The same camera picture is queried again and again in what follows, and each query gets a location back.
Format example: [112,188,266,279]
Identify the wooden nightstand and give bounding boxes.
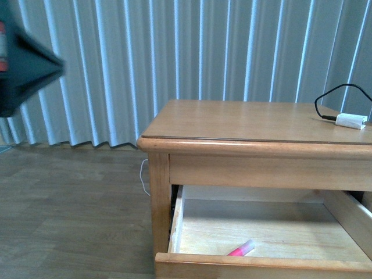
[137,100,371,261]

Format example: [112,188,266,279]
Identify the pink highlighter marker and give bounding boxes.
[228,239,255,256]

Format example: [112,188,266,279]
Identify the white charging cable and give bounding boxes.
[139,159,151,196]

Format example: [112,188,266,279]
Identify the wooden drawer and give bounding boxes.
[155,185,371,278]

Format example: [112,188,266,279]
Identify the white power adapter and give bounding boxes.
[335,113,368,130]

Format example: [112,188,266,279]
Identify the black usb cable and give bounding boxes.
[314,83,372,120]

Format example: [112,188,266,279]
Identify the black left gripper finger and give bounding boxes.
[1,1,64,117]

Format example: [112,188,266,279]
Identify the grey pleated curtain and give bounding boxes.
[1,1,371,146]

